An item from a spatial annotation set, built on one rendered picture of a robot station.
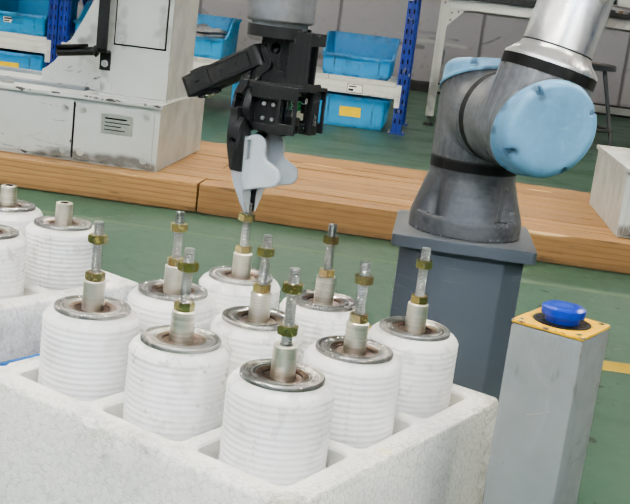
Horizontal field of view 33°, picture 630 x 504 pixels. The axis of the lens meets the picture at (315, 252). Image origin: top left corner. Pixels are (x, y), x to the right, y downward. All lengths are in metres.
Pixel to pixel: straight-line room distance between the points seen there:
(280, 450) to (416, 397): 0.24
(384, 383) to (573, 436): 0.18
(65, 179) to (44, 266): 1.56
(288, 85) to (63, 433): 0.44
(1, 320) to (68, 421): 0.33
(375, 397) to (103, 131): 2.08
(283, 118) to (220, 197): 1.69
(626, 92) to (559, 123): 8.07
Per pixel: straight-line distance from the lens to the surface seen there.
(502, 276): 1.40
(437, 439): 1.07
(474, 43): 9.20
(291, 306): 0.92
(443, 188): 1.41
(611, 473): 1.55
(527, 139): 1.25
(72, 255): 1.41
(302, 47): 1.18
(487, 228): 1.40
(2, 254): 1.34
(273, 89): 1.17
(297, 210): 2.83
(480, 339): 1.42
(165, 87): 3.01
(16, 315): 1.34
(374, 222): 2.82
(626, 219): 2.93
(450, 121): 1.40
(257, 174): 1.20
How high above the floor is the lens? 0.57
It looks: 13 degrees down
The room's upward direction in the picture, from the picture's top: 7 degrees clockwise
